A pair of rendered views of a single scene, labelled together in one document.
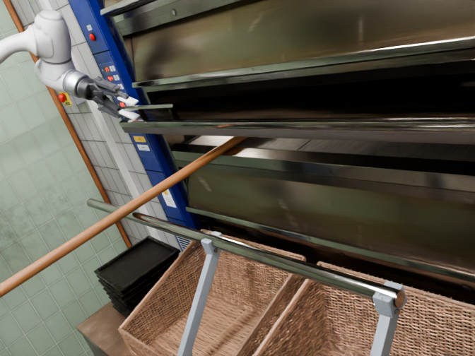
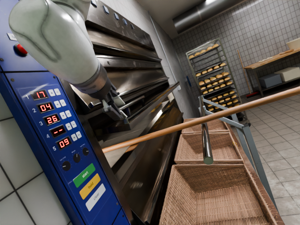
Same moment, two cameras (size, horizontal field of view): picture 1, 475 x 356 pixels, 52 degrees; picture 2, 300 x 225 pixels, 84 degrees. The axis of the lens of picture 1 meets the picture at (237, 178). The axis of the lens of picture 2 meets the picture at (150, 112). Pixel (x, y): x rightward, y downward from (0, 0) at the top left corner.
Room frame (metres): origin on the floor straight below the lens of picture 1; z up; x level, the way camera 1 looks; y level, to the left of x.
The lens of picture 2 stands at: (2.00, 0.84, 1.44)
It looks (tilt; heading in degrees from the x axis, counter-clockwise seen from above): 8 degrees down; 234
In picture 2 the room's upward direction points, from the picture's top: 23 degrees counter-clockwise
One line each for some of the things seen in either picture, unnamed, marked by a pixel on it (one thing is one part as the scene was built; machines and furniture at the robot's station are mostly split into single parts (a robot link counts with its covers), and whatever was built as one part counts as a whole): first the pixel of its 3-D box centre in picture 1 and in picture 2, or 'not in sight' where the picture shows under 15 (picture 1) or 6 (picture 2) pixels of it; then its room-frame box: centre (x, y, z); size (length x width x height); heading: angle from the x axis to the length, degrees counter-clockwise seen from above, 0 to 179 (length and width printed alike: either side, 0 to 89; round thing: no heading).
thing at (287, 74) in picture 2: not in sight; (286, 74); (-3.59, -0.47, 0.35); 0.50 x 0.36 x 0.24; 35
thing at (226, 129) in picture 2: not in sight; (205, 129); (0.41, -0.43, 0.72); 0.56 x 0.49 x 0.28; 35
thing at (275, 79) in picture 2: not in sight; (269, 80); (-3.35, -0.81, 0.35); 0.50 x 0.36 x 0.24; 34
